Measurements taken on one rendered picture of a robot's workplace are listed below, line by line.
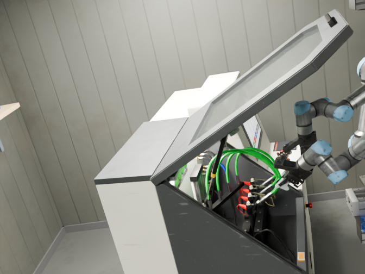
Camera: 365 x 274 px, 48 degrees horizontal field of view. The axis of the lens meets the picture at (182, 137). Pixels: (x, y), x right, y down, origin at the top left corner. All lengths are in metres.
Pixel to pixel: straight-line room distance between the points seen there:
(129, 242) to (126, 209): 0.19
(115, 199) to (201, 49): 2.04
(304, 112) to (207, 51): 1.77
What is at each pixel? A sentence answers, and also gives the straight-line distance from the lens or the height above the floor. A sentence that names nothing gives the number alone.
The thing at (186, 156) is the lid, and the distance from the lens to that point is 1.65.
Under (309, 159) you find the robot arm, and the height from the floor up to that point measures 1.39.
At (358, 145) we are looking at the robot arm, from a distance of 1.89.
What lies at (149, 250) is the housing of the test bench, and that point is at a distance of 2.00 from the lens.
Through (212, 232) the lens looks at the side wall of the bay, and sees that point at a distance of 1.85.
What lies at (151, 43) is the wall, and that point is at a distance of 3.67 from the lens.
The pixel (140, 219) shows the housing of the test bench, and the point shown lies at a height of 1.28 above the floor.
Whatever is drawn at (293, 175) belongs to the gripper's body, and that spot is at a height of 1.30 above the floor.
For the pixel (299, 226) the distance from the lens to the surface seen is 2.24.
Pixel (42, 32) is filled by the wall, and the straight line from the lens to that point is 3.94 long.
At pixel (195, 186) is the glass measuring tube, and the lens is 2.17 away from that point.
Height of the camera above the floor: 2.24
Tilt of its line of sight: 21 degrees down
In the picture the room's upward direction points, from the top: 13 degrees counter-clockwise
